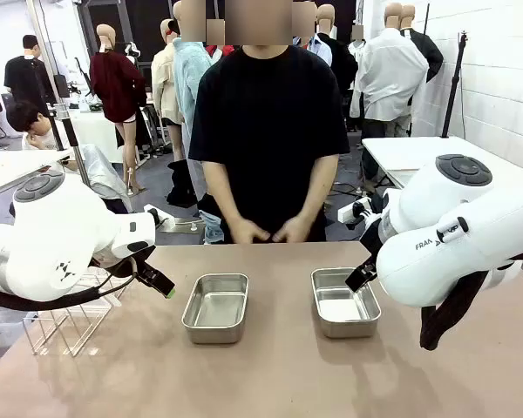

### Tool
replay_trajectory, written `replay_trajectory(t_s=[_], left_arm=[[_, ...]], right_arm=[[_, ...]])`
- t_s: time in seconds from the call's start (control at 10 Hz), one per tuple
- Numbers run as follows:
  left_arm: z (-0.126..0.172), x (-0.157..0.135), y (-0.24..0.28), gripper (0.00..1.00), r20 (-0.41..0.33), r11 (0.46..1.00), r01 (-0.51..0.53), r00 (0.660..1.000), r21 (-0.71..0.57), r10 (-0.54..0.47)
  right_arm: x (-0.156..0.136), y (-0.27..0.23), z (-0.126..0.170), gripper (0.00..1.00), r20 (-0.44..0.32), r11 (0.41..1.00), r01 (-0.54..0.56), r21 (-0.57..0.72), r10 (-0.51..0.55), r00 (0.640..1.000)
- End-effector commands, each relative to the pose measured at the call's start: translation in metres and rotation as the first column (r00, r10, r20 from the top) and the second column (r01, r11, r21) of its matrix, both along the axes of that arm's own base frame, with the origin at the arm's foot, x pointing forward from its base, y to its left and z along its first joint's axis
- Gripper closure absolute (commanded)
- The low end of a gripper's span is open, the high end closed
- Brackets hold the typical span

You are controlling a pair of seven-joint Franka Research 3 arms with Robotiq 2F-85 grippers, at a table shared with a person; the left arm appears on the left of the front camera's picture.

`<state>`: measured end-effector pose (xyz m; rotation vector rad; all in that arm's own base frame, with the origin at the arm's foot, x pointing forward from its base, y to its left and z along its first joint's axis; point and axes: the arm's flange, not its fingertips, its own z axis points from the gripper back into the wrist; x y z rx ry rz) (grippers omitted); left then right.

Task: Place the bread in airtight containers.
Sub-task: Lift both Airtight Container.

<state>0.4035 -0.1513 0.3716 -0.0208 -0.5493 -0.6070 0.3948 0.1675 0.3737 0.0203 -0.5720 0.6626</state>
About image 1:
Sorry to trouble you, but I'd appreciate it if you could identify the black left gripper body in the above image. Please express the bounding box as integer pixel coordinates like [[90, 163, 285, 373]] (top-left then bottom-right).
[[93, 245, 159, 280]]

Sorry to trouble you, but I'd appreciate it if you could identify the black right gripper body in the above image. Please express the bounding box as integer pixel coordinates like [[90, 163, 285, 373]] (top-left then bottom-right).
[[357, 215, 387, 263]]

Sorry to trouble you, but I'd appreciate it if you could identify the stainless steel rectangular container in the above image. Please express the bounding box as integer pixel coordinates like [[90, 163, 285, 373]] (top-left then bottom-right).
[[181, 273, 250, 345], [309, 266, 383, 340]]

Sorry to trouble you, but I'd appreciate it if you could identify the person's right forearm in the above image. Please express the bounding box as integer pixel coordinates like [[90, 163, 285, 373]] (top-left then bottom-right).
[[202, 157, 246, 227]]

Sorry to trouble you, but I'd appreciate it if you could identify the person's left forearm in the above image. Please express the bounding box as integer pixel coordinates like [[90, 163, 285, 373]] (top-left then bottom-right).
[[301, 152, 336, 224]]

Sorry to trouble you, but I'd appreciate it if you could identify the person's left hand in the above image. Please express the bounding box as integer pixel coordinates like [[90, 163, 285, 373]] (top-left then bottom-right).
[[273, 214, 311, 244]]

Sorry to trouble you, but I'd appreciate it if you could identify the person's right hand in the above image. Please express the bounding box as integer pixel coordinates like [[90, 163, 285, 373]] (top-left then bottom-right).
[[228, 214, 272, 245]]

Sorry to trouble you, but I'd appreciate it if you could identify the white power strip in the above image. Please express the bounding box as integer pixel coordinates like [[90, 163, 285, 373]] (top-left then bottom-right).
[[336, 195, 372, 226]]

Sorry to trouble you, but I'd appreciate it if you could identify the white folding table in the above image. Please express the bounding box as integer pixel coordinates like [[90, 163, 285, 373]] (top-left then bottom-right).
[[361, 135, 523, 189]]

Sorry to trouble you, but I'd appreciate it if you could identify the dark clothes pile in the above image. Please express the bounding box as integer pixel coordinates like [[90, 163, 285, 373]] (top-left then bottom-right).
[[166, 158, 200, 208]]

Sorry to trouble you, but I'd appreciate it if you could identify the clear plastic storage bin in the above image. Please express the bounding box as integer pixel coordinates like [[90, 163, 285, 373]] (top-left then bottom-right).
[[0, 300, 40, 350]]

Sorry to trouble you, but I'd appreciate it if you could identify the white work table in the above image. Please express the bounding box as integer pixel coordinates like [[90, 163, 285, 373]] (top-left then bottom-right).
[[0, 147, 78, 202]]

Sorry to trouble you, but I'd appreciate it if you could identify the person in black t-shirt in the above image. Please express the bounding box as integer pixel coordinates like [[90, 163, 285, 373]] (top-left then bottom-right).
[[187, 43, 351, 244]]

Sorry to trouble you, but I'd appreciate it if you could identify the mannequin in white shirt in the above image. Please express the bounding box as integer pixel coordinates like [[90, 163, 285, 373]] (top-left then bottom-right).
[[349, 2, 431, 184]]

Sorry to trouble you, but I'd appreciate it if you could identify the seated person in white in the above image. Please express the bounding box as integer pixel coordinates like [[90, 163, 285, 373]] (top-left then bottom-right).
[[5, 99, 67, 152]]

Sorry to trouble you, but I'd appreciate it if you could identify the black tripod stand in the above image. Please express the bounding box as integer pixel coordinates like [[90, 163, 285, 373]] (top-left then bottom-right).
[[439, 30, 470, 138]]

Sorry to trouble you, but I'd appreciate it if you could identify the mannequin in dark red jacket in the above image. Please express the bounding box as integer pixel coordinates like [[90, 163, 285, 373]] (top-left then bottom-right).
[[88, 24, 149, 195]]

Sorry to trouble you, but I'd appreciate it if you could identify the mannequin in beige shirt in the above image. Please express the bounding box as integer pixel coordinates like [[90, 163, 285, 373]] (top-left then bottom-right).
[[150, 18, 187, 163]]

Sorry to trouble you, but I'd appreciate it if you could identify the mannequin in black jacket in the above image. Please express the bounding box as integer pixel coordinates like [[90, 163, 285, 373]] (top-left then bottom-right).
[[399, 3, 445, 84]]

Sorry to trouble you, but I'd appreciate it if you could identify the standing person in black shirt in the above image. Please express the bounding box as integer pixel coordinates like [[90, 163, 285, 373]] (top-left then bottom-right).
[[3, 34, 57, 119]]

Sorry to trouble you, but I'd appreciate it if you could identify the black left arm cable sleeve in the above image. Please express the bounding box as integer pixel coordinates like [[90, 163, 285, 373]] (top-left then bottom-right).
[[0, 256, 139, 313]]

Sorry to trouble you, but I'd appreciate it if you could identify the black arm cable sleeve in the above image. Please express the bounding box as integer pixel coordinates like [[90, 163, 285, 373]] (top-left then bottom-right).
[[418, 269, 492, 352], [0, 256, 139, 313]]

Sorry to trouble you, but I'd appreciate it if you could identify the black right arm cable sleeve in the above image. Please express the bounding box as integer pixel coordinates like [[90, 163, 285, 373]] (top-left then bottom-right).
[[418, 269, 492, 352]]

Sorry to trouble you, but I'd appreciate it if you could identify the metal wire lid rack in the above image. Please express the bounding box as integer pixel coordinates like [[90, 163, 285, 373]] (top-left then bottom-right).
[[22, 265, 132, 358]]

